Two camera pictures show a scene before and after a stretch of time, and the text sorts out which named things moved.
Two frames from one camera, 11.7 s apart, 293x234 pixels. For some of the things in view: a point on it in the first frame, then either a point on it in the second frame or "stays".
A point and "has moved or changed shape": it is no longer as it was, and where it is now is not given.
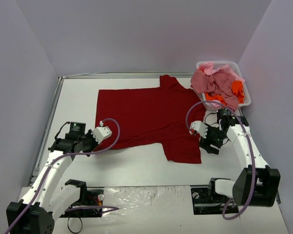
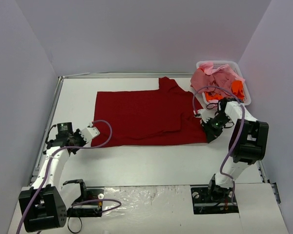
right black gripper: [208, 143] to [210, 129]
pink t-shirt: [217, 80] stays
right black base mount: [204, 202] stays
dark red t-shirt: [151, 116] has moved or changed shape
